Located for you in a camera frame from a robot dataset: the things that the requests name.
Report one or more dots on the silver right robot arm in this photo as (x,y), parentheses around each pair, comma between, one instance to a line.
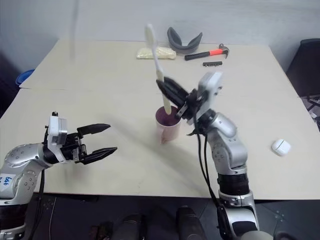
(226,130)

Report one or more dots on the white toothbrush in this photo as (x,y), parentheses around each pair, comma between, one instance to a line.
(153,47)

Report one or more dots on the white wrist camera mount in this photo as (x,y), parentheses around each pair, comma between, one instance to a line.
(57,132)
(212,87)

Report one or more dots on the grey curved foam pad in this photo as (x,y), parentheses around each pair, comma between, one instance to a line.
(175,43)

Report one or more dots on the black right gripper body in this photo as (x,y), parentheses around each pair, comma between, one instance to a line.
(191,107)

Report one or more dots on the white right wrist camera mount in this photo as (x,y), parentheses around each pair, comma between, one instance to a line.
(212,87)

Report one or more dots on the white earbuds case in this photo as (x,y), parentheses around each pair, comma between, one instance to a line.
(281,147)

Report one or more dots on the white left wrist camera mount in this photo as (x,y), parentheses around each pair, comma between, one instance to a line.
(57,132)

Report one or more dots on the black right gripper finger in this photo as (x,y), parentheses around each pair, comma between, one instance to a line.
(178,88)
(173,97)

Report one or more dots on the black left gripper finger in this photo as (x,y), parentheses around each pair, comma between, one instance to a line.
(100,154)
(93,128)

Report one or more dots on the black toothed strip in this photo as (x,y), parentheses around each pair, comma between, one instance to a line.
(212,63)

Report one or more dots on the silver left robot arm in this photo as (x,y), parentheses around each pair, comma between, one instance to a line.
(20,156)

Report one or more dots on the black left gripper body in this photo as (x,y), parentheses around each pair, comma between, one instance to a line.
(72,150)

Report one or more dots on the black chair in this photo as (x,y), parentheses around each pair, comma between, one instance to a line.
(306,62)

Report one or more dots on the blue bucket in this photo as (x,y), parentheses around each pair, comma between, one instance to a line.
(23,77)

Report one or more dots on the dark rounded shape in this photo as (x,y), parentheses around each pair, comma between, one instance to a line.
(190,222)

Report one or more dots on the pink mug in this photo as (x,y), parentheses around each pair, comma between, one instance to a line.
(170,132)

